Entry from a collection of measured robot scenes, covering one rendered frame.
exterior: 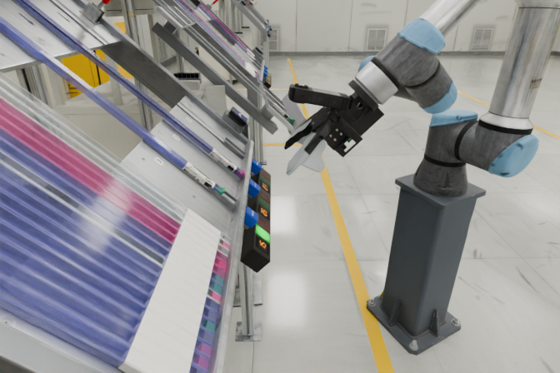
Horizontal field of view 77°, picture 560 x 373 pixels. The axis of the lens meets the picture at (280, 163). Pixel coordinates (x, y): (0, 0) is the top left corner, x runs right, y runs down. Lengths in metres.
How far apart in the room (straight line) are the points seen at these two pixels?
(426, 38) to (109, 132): 1.53
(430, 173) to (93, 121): 1.49
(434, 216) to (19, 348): 0.98
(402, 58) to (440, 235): 0.63
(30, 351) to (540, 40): 0.97
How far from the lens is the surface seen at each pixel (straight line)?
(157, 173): 0.56
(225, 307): 0.43
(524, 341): 1.58
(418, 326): 1.37
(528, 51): 0.97
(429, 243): 1.15
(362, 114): 0.69
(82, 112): 1.90
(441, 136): 1.06
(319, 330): 1.38
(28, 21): 0.73
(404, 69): 0.66
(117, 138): 1.87
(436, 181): 1.09
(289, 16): 8.26
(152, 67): 0.90
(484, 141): 0.99
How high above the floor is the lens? 1.05
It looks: 24 degrees down
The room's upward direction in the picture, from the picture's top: straight up
